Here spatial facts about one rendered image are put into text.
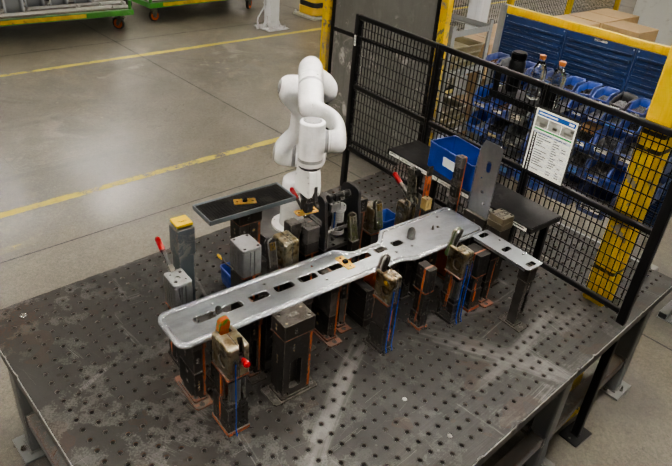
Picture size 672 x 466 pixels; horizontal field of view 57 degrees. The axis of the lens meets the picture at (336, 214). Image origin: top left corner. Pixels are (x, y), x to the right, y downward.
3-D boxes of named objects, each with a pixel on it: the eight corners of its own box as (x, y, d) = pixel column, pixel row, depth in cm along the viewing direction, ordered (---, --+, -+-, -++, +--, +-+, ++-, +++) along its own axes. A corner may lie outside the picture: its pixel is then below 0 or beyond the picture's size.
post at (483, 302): (484, 308, 263) (498, 252, 249) (465, 294, 271) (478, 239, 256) (494, 303, 267) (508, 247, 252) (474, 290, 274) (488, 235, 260)
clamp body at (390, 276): (380, 358, 233) (391, 284, 215) (359, 339, 241) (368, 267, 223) (398, 349, 238) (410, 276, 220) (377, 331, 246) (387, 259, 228)
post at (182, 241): (182, 330, 237) (176, 233, 215) (173, 319, 242) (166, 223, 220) (200, 323, 241) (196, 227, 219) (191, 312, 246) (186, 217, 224)
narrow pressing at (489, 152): (486, 220, 268) (503, 148, 251) (466, 208, 276) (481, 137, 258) (487, 219, 268) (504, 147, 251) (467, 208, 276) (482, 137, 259)
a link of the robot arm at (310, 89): (341, 97, 224) (345, 160, 205) (297, 95, 222) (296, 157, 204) (344, 78, 217) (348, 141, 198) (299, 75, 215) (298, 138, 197)
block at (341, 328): (340, 334, 242) (347, 274, 228) (321, 315, 251) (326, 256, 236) (351, 329, 245) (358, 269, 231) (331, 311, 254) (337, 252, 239)
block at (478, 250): (467, 315, 259) (480, 260, 245) (447, 300, 266) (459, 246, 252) (482, 307, 264) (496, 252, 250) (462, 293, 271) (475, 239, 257)
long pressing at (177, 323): (183, 357, 185) (183, 354, 184) (152, 316, 200) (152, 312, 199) (486, 231, 262) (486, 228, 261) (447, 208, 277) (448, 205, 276)
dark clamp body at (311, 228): (301, 314, 251) (307, 234, 232) (283, 296, 260) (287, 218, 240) (322, 305, 257) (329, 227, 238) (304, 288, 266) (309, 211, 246)
